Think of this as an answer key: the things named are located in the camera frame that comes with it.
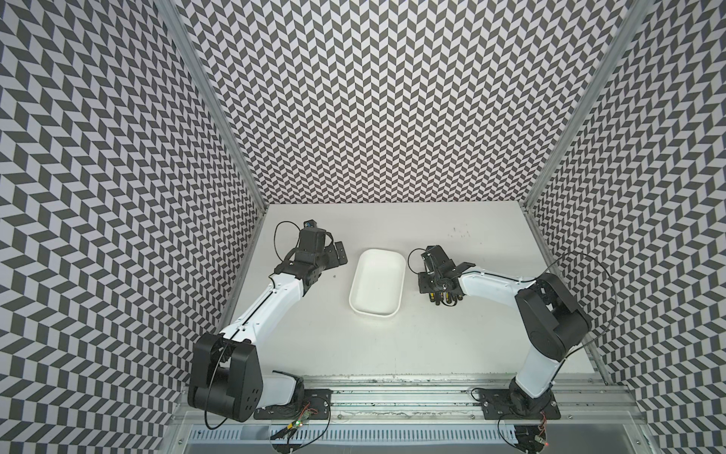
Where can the left aluminium corner post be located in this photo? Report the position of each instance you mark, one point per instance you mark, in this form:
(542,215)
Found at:
(178,34)

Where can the left base wiring with board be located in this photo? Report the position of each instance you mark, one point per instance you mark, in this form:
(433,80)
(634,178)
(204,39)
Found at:
(298,427)

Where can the aluminium corner post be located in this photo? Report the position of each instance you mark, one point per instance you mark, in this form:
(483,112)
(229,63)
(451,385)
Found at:
(178,34)
(634,18)

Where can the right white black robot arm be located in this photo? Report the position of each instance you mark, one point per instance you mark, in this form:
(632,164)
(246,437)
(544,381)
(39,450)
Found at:
(554,321)

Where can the right base wiring with board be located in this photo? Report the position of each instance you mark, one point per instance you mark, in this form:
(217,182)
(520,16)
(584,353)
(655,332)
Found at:
(524,434)

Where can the base wiring with board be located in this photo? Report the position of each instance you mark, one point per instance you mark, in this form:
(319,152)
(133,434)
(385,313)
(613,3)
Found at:
(298,427)
(524,434)

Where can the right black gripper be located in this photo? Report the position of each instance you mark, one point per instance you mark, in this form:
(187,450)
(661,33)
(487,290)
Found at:
(423,283)

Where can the right aluminium corner post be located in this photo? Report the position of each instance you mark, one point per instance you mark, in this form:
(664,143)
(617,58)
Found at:
(634,18)

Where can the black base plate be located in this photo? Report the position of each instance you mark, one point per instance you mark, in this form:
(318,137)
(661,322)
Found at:
(510,404)
(316,402)

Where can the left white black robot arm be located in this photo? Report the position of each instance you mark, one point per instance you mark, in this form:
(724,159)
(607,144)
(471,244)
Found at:
(226,377)

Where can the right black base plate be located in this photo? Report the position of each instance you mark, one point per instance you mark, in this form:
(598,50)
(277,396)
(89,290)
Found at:
(510,404)

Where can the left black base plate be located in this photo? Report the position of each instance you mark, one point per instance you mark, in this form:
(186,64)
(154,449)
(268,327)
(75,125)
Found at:
(316,402)

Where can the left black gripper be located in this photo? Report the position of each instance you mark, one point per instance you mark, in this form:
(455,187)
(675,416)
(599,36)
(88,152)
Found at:
(334,260)

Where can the white plastic storage tray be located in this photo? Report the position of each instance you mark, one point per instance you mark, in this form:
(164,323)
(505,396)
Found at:
(378,283)

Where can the aluminium front rail frame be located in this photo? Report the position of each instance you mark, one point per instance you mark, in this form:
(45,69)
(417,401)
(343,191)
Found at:
(425,414)

